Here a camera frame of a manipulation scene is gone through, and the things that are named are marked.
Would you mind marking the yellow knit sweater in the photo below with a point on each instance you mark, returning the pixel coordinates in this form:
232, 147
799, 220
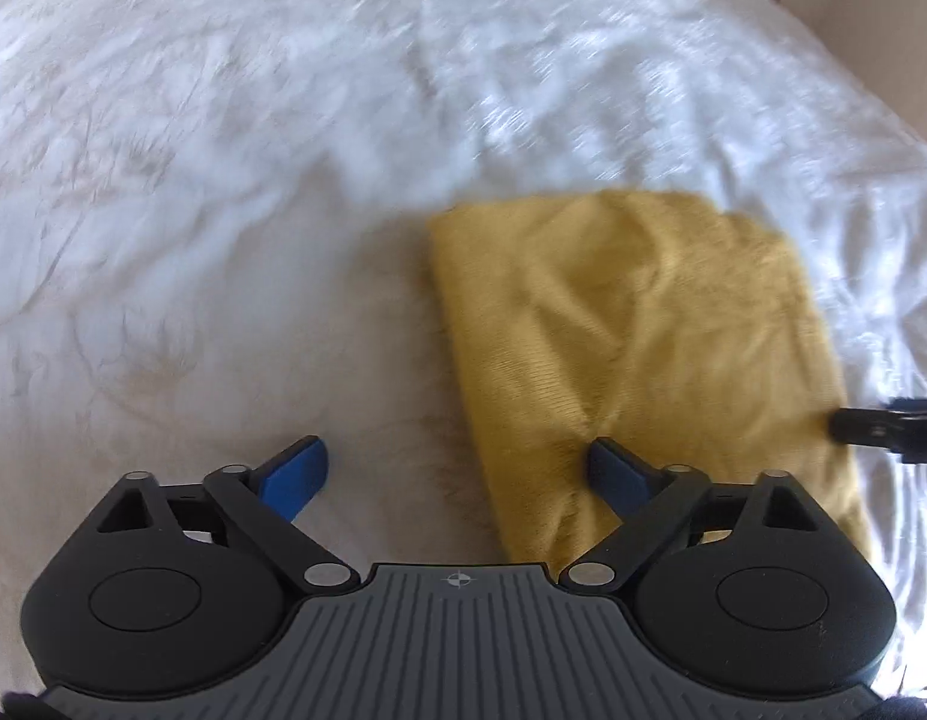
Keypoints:
686, 334

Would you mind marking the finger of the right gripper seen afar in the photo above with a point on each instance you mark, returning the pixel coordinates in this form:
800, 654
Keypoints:
899, 427

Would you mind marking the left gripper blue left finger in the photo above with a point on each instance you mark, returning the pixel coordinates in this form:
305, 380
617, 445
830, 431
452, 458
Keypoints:
284, 484

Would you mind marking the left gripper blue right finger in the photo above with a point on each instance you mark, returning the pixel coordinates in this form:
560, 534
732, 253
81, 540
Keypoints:
626, 483

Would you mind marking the white embroidered bedspread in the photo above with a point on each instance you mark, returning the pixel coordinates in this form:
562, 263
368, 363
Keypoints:
213, 230

